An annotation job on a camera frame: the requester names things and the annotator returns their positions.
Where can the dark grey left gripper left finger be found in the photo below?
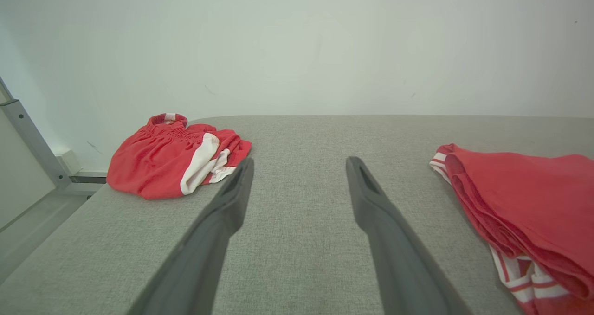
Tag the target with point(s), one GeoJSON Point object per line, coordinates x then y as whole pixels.
{"type": "Point", "coordinates": [218, 231]}

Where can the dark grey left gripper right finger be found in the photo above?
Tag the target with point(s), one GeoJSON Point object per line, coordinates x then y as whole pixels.
{"type": "Point", "coordinates": [390, 241]}

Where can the red shorts with white stripes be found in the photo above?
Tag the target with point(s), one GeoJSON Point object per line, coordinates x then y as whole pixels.
{"type": "Point", "coordinates": [148, 166]}

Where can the red basketball jersey number 23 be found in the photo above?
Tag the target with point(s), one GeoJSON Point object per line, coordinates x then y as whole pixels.
{"type": "Point", "coordinates": [533, 199]}

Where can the white skirting board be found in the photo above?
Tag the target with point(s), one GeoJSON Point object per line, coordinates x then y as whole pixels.
{"type": "Point", "coordinates": [93, 172]}

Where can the white wall corner box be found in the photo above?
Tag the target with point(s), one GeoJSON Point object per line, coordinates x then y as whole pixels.
{"type": "Point", "coordinates": [69, 162]}

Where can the grey metal frame rail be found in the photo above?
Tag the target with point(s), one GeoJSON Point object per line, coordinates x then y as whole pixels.
{"type": "Point", "coordinates": [32, 138]}

